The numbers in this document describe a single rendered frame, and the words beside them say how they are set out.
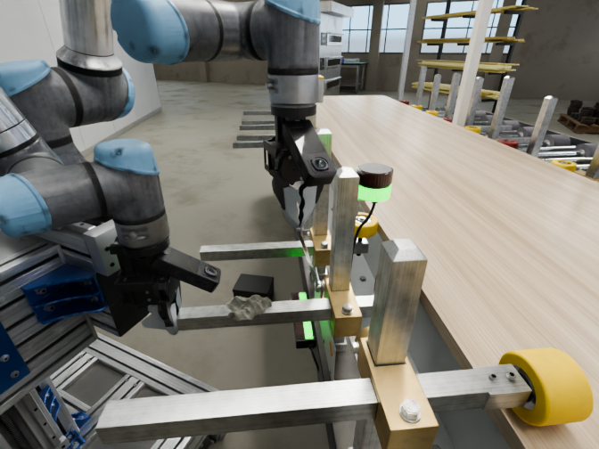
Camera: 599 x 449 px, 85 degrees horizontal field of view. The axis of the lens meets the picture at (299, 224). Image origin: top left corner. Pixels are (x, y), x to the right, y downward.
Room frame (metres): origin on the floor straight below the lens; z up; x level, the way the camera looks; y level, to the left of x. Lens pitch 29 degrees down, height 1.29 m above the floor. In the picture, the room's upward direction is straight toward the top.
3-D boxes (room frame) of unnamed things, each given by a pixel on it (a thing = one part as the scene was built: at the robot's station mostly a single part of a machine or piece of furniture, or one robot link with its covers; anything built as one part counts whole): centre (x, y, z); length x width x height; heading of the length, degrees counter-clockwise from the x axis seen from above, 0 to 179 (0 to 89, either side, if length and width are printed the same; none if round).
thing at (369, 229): (0.74, -0.16, 0.85); 0.08 x 0.08 x 0.11
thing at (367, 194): (0.52, -0.13, 1.08); 0.06 x 0.06 x 0.02
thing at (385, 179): (0.52, -0.13, 1.10); 0.06 x 0.06 x 0.02
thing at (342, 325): (0.50, -0.08, 0.85); 0.13 x 0.06 x 0.05; 5
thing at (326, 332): (0.55, -0.05, 0.75); 0.26 x 0.01 x 0.10; 5
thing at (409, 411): (0.20, -0.11, 0.98); 0.02 x 0.02 x 0.01
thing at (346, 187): (0.52, -0.08, 0.87); 0.03 x 0.03 x 0.48; 5
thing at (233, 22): (0.56, 0.11, 1.31); 0.11 x 0.11 x 0.08; 62
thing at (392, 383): (0.25, -0.11, 0.95); 0.13 x 0.06 x 0.05; 5
